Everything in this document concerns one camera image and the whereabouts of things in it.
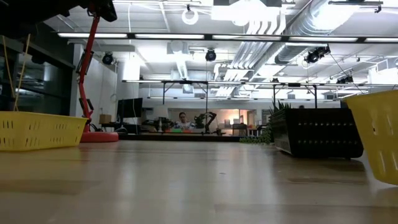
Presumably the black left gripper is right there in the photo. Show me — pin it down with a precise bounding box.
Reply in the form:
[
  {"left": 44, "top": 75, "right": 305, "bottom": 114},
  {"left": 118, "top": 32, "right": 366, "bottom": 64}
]
[{"left": 0, "top": 0, "right": 118, "bottom": 40}]

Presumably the yellow plastic basket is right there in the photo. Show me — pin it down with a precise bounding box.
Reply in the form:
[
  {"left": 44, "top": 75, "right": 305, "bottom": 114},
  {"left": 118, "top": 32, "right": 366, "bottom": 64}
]
[
  {"left": 0, "top": 111, "right": 88, "bottom": 152},
  {"left": 341, "top": 89, "right": 398, "bottom": 187}
]

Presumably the black computer monitor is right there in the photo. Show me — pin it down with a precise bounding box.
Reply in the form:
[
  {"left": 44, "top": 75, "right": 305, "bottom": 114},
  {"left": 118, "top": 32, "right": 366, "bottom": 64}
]
[{"left": 116, "top": 97, "right": 144, "bottom": 119}]

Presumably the red desk lamp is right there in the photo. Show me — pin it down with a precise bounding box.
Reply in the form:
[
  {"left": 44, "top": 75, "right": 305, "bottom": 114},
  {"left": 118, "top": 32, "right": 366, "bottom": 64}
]
[{"left": 76, "top": 6, "right": 119, "bottom": 143}]

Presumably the black bar with light strips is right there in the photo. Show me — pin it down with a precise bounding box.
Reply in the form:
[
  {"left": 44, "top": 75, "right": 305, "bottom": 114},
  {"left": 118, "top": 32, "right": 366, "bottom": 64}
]
[{"left": 57, "top": 32, "right": 398, "bottom": 44}]

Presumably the person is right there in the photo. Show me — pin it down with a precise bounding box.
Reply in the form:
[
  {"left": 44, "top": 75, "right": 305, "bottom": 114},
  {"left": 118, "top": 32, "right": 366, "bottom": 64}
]
[{"left": 174, "top": 111, "right": 196, "bottom": 130}]

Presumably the green artificial plant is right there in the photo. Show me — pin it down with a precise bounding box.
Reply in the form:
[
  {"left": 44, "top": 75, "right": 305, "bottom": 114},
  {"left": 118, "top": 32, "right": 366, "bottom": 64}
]
[{"left": 239, "top": 100, "right": 293, "bottom": 145}]

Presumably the black plastic basket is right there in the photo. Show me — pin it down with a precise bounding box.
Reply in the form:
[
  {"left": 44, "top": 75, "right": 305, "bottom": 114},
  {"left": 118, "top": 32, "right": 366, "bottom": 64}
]
[{"left": 269, "top": 107, "right": 364, "bottom": 160}]

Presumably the yellow cable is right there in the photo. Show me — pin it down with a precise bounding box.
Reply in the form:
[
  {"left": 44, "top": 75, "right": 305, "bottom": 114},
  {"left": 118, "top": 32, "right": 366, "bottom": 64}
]
[
  {"left": 1, "top": 35, "right": 16, "bottom": 112},
  {"left": 12, "top": 33, "right": 32, "bottom": 112}
]

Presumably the white hanging ring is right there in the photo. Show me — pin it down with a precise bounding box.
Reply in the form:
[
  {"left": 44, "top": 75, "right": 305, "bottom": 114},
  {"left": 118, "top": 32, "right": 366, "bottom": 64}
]
[{"left": 181, "top": 8, "right": 200, "bottom": 26}]

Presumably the black background station frame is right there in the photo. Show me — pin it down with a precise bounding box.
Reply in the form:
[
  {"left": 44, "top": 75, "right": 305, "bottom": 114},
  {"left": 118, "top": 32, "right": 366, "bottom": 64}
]
[
  {"left": 161, "top": 80, "right": 209, "bottom": 121},
  {"left": 272, "top": 82, "right": 318, "bottom": 110}
]

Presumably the black metal rig frame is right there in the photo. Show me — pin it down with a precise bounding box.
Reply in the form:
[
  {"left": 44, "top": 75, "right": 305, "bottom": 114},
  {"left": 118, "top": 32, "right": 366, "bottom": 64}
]
[{"left": 118, "top": 133, "right": 249, "bottom": 142}]

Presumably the silver round ceiling duct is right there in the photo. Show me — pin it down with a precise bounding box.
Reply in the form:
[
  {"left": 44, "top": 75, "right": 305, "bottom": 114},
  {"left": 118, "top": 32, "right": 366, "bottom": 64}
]
[{"left": 273, "top": 0, "right": 361, "bottom": 63}]

